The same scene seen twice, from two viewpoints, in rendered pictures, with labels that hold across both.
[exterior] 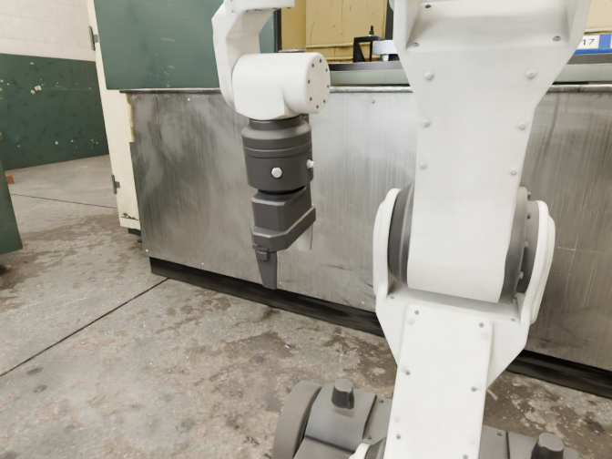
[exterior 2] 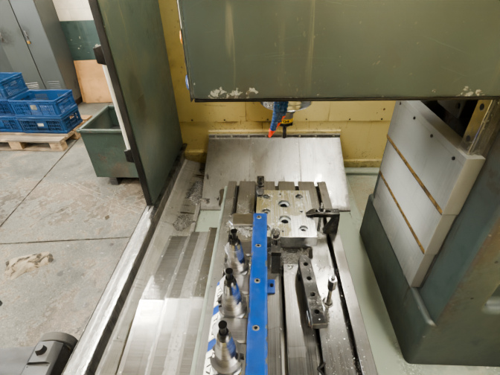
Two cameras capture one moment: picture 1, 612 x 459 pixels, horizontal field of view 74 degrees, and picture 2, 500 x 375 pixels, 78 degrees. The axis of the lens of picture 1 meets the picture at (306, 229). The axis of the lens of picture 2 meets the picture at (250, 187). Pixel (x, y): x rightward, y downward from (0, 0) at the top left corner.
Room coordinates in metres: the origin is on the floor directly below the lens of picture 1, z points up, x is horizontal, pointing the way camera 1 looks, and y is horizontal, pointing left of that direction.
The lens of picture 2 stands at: (1.33, -1.27, 1.80)
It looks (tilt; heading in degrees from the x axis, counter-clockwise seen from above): 36 degrees down; 66
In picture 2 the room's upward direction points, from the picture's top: 2 degrees counter-clockwise
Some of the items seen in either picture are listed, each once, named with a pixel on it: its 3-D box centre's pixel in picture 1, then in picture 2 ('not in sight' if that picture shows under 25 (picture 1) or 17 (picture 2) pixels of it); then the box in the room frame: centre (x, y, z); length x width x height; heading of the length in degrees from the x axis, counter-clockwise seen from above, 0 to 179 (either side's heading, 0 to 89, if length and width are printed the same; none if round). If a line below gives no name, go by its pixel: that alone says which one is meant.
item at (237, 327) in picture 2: not in sight; (230, 329); (1.42, -0.95, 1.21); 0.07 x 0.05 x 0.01; 152
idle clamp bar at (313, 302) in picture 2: not in sight; (309, 292); (1.75, -0.79, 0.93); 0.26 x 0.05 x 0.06; 67
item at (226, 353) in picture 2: not in sight; (225, 345); (1.39, -0.99, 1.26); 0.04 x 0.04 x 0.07
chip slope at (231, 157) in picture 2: not in sight; (274, 177); (2.10, 0.09, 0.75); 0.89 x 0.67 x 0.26; 152
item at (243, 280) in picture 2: not in sight; (234, 283); (1.47, -0.85, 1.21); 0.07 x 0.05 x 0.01; 152
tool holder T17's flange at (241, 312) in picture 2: not in sight; (232, 305); (1.44, -0.90, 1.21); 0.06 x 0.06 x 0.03
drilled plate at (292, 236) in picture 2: (414, 48); (283, 216); (1.84, -0.46, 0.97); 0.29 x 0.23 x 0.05; 62
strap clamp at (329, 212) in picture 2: not in sight; (321, 217); (1.97, -0.54, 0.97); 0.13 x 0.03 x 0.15; 152
